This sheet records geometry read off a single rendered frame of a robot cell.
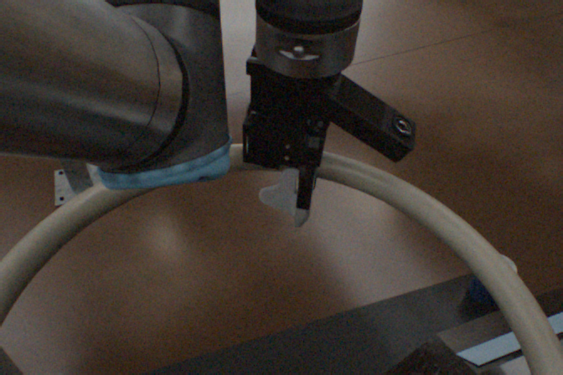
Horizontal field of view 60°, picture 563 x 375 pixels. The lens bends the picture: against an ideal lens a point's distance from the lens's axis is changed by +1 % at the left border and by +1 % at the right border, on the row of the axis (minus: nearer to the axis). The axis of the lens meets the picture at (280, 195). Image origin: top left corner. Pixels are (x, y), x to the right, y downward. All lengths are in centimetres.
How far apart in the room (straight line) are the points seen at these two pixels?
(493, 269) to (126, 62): 37
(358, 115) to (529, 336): 24
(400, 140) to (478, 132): 179
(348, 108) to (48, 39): 31
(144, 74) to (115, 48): 2
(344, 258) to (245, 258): 33
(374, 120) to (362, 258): 119
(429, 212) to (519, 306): 12
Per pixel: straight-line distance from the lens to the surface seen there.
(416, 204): 52
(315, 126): 48
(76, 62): 22
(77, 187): 196
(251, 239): 167
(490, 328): 66
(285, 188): 53
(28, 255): 48
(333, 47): 42
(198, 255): 165
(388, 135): 48
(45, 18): 21
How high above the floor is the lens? 127
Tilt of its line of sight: 44 degrees down
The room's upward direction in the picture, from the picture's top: straight up
